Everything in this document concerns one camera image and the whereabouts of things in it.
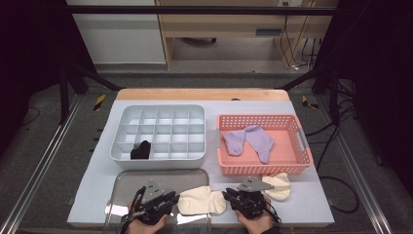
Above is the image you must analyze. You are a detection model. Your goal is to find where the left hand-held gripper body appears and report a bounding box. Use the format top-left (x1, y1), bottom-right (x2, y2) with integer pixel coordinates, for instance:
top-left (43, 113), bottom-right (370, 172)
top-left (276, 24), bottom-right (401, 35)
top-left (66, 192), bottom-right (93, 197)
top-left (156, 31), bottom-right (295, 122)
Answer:
top-left (121, 179), bottom-right (170, 226)

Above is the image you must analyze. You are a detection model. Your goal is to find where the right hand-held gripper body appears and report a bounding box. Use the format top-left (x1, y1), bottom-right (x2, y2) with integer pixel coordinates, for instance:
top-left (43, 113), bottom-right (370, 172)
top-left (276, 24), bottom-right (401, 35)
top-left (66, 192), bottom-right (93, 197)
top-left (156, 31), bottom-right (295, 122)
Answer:
top-left (234, 176), bottom-right (276, 219)

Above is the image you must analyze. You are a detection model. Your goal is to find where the metal tray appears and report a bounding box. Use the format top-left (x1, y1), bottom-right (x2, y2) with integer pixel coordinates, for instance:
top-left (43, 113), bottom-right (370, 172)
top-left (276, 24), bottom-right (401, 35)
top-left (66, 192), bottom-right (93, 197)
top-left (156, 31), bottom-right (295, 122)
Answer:
top-left (104, 169), bottom-right (211, 234)

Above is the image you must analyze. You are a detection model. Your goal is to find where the cream sock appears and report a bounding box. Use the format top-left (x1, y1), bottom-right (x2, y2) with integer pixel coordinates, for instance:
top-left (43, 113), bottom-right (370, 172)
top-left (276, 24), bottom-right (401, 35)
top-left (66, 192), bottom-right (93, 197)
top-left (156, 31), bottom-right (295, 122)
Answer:
top-left (177, 185), bottom-right (228, 215)
top-left (261, 172), bottom-right (292, 202)

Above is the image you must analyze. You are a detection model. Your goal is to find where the white divided storage box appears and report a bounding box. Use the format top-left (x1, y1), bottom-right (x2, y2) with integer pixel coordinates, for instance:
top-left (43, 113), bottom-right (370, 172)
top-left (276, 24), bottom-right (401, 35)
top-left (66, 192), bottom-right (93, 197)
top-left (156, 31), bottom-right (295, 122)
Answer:
top-left (109, 103), bottom-right (207, 171)

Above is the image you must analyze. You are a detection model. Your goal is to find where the purple sock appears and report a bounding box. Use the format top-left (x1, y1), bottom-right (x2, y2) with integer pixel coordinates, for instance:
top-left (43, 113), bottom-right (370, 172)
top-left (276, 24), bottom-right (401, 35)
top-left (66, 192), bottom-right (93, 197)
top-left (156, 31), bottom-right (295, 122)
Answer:
top-left (244, 124), bottom-right (275, 165)
top-left (221, 129), bottom-right (247, 157)

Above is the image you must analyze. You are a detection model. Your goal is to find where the black sock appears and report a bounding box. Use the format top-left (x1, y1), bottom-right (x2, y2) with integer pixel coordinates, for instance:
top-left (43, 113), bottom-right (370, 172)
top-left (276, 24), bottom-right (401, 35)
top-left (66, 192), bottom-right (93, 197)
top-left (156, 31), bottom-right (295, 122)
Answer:
top-left (130, 139), bottom-right (152, 161)

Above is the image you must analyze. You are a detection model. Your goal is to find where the pink perforated plastic basket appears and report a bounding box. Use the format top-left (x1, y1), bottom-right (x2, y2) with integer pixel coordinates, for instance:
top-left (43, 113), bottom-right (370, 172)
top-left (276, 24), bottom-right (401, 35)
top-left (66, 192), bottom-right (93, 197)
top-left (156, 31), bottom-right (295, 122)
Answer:
top-left (216, 113), bottom-right (315, 177)

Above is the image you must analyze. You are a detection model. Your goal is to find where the person's left hand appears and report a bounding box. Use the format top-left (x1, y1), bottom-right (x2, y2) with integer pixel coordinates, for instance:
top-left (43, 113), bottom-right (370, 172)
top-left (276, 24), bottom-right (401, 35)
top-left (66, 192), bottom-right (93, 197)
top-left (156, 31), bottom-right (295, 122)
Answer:
top-left (126, 214), bottom-right (169, 234)

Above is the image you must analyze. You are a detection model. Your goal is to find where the person's right hand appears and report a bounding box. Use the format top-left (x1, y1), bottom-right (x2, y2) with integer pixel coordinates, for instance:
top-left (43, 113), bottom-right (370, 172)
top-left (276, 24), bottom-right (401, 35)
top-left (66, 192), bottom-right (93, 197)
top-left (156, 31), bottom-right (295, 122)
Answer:
top-left (234, 196), bottom-right (275, 234)

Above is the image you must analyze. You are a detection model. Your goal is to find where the wooden table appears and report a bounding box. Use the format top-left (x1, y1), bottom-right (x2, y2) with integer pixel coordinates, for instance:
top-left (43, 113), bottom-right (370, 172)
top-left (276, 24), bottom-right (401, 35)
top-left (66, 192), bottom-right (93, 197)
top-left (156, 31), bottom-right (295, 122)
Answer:
top-left (66, 88), bottom-right (335, 228)

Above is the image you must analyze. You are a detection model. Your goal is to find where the yellow black tape strip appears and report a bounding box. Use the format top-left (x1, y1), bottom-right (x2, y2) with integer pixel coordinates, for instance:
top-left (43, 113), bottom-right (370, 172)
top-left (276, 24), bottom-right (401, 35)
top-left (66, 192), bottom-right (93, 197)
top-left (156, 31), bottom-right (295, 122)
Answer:
top-left (301, 95), bottom-right (321, 110)
top-left (94, 94), bottom-right (107, 112)

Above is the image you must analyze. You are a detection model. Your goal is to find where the black metal stand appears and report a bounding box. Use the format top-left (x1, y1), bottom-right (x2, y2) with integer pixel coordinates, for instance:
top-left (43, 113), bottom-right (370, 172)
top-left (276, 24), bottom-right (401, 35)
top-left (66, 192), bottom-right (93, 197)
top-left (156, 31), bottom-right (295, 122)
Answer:
top-left (57, 61), bottom-right (125, 126)
top-left (279, 61), bottom-right (342, 126)

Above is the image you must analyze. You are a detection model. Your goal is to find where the white cabinet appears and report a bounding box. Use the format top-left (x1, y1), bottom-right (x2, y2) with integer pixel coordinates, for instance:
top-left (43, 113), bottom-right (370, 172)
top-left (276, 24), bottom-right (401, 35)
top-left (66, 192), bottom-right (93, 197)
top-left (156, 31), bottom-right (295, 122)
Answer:
top-left (66, 0), bottom-right (167, 65)

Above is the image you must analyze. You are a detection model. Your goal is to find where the light wooden desk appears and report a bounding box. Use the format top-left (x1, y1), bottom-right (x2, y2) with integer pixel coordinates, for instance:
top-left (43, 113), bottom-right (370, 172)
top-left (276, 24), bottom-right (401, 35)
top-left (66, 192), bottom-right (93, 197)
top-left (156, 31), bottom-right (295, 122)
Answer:
top-left (155, 0), bottom-right (339, 71)

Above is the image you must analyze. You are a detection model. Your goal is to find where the black crossbar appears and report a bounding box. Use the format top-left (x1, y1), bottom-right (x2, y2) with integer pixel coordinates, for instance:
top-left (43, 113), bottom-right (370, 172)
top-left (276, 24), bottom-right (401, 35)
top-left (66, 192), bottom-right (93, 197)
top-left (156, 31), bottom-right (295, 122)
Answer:
top-left (66, 5), bottom-right (337, 17)

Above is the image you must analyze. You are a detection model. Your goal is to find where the black curtain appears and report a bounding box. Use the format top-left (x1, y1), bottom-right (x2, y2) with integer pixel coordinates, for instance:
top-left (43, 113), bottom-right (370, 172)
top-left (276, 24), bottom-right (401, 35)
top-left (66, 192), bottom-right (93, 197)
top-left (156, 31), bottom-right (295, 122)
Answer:
top-left (0, 0), bottom-right (98, 154)
top-left (316, 0), bottom-right (413, 196)

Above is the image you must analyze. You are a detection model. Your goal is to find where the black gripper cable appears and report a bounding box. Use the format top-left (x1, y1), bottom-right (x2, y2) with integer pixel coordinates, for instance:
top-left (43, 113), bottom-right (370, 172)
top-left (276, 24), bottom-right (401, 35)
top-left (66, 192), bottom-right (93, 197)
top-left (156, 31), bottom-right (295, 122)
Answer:
top-left (120, 186), bottom-right (145, 234)
top-left (266, 204), bottom-right (283, 226)

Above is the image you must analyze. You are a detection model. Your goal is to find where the black floor cable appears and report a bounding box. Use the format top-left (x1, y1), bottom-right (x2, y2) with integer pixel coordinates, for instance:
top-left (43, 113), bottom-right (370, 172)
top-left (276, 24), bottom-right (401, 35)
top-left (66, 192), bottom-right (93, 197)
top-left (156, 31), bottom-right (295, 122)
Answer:
top-left (319, 175), bottom-right (360, 215)
top-left (20, 106), bottom-right (42, 128)

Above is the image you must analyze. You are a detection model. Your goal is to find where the metal floor rail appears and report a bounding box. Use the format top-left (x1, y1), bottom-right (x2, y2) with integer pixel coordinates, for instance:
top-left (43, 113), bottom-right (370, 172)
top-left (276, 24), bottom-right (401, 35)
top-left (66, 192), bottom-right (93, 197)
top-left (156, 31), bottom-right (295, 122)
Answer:
top-left (316, 96), bottom-right (394, 234)
top-left (0, 94), bottom-right (84, 234)

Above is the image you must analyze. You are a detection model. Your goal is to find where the yellow cable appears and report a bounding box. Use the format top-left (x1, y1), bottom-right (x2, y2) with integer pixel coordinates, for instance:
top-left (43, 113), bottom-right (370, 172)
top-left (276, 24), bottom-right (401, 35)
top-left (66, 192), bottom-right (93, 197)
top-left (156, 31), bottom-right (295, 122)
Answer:
top-left (281, 16), bottom-right (311, 69)

